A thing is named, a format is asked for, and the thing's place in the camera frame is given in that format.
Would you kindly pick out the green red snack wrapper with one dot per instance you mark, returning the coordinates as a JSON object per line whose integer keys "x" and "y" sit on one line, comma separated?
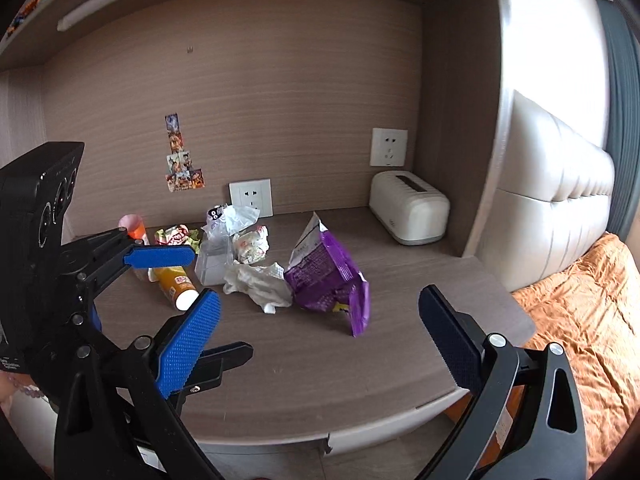
{"x": 172, "y": 235}

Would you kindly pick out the purple snack bag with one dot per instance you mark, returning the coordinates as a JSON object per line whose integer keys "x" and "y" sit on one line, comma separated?
{"x": 325, "y": 270}

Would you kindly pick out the white red wrapper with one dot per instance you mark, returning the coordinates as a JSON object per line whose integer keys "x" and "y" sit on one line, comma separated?
{"x": 250, "y": 247}

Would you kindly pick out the yellow bottle white cap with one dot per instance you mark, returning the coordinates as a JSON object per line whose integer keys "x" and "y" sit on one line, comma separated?
{"x": 172, "y": 280}

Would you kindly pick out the cream padded headboard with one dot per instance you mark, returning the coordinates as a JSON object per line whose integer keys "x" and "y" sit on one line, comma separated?
{"x": 550, "y": 185}

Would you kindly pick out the bed with orange blanket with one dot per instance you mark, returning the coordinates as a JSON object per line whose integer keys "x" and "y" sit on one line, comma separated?
{"x": 590, "y": 320}

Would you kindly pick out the cream ribbed tissue box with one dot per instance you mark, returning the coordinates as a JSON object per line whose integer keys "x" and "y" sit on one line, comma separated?
{"x": 407, "y": 207}

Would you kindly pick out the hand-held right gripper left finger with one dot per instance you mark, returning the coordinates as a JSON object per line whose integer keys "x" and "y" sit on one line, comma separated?
{"x": 192, "y": 345}

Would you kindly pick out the clear plastic container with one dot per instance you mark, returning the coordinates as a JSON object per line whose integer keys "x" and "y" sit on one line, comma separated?
{"x": 212, "y": 265}

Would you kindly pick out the white wall socket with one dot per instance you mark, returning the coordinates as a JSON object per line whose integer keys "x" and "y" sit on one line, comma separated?
{"x": 251, "y": 197}
{"x": 388, "y": 146}

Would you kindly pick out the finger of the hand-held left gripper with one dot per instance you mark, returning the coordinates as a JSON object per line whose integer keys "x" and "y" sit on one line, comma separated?
{"x": 160, "y": 257}
{"x": 225, "y": 357}

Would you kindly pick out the pink cup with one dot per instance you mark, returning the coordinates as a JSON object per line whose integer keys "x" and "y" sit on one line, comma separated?
{"x": 131, "y": 222}

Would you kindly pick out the colourful wall stickers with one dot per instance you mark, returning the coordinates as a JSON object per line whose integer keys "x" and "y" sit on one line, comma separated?
{"x": 180, "y": 160}

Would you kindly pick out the grey blue curtain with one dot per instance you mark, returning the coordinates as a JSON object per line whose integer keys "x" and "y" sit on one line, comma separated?
{"x": 622, "y": 110}

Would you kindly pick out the white tissue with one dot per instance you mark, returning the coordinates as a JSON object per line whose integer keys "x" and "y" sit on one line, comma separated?
{"x": 255, "y": 282}

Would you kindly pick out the white plastic bag black print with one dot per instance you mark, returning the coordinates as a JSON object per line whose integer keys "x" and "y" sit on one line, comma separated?
{"x": 235, "y": 217}

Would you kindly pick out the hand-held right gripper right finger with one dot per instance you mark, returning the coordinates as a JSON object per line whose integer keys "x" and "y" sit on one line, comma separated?
{"x": 452, "y": 340}

